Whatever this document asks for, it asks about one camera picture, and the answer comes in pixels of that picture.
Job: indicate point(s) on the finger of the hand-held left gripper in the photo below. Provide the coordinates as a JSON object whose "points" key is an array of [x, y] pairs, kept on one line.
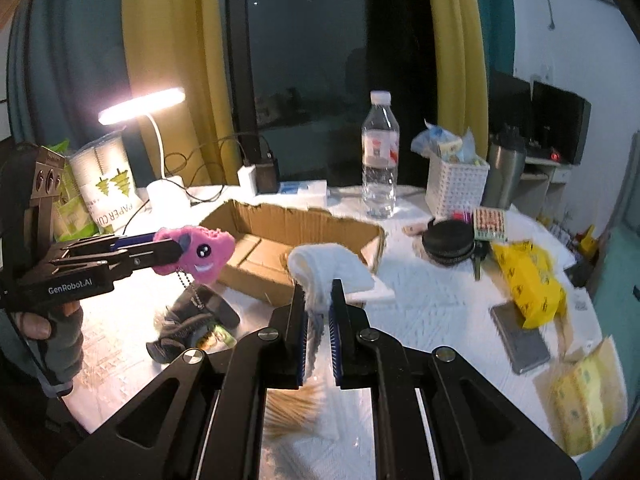
{"points": [[132, 241], [150, 257]]}

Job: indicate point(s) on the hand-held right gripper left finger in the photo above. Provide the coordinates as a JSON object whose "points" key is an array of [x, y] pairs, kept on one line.
{"points": [[299, 340]]}

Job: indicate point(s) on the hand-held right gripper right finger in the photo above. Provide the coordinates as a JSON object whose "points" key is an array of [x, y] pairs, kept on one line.
{"points": [[334, 340]]}

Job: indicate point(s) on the cardboard box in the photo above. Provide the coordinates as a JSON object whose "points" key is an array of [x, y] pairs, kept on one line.
{"points": [[280, 232]]}

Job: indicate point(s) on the person's left hand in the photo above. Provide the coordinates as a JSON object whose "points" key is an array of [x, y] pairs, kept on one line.
{"points": [[62, 340]]}

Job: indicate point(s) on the paper cup stack packet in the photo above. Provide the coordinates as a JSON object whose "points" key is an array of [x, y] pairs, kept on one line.
{"points": [[107, 180]]}

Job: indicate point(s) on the green snack bag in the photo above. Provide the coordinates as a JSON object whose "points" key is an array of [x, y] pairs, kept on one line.
{"points": [[72, 210]]}

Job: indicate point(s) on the grey plush toy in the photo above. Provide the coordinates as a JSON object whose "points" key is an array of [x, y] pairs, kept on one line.
{"points": [[187, 322]]}

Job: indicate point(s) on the small green wrapper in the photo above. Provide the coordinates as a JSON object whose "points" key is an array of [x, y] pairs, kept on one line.
{"points": [[218, 336]]}

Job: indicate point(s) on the white charger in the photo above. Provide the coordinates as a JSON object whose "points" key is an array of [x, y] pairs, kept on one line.
{"points": [[248, 177]]}

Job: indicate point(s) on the small wooden piece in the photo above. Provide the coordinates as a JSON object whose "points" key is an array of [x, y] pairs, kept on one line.
{"points": [[413, 230]]}

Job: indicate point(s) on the white desk lamp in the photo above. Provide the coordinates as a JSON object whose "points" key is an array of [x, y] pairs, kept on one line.
{"points": [[142, 105]]}

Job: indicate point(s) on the black power adapter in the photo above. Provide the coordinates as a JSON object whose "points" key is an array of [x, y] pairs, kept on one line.
{"points": [[267, 175]]}

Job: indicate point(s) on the black round zip case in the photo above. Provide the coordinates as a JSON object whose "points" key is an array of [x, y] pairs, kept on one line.
{"points": [[447, 240]]}

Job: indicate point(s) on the white and blue flat box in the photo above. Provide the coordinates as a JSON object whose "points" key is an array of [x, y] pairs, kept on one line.
{"points": [[302, 189]]}

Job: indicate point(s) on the black key fob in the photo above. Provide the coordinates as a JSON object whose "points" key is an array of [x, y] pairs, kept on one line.
{"points": [[479, 260]]}

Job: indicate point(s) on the clear water bottle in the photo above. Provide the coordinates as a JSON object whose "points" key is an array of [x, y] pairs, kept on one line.
{"points": [[380, 160]]}

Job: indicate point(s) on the grey smartphone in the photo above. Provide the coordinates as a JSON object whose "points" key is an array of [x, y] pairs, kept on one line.
{"points": [[522, 345]]}

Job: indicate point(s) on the colourful small box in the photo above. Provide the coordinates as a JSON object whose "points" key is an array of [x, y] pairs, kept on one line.
{"points": [[490, 225]]}

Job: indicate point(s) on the white woven basket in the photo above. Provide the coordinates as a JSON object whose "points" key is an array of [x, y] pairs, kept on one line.
{"points": [[457, 190]]}

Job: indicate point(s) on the teal curtain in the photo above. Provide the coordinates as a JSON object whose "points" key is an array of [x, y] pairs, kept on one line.
{"points": [[70, 50], [497, 10]]}

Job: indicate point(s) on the yellow plastic bag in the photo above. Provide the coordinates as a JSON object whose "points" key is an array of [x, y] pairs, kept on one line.
{"points": [[530, 280]]}

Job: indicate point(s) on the yellow curtain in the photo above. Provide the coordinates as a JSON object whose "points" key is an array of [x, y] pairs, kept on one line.
{"points": [[457, 35], [175, 35]]}

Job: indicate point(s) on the snack packets bundle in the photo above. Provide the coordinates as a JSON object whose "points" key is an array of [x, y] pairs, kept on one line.
{"points": [[445, 142]]}

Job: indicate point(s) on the steel thermos bottle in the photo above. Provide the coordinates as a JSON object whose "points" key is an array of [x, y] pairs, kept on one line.
{"points": [[502, 175]]}

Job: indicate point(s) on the yellow tissue pack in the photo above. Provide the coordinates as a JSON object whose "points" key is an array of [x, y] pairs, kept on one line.
{"points": [[585, 400]]}

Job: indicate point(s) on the white shelf unit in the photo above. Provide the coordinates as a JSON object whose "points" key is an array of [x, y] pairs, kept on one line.
{"points": [[542, 180]]}

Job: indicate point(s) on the black monitor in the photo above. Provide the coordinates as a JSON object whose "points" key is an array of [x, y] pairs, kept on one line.
{"points": [[555, 120]]}

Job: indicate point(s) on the black window frame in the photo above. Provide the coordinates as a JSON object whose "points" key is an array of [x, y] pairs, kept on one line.
{"points": [[237, 60]]}

